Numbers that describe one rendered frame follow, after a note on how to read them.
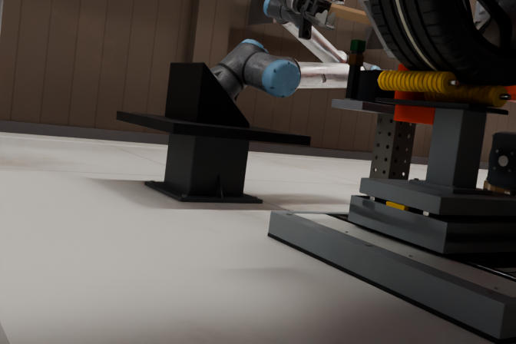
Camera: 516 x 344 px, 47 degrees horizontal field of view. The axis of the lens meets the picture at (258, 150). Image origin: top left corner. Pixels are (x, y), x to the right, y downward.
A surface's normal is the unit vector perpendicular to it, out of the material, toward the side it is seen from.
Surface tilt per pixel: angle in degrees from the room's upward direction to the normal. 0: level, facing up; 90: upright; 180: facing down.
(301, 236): 90
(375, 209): 90
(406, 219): 90
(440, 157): 90
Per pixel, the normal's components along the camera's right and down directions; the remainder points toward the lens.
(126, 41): 0.53, 0.12
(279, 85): 0.59, 0.34
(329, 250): -0.85, -0.07
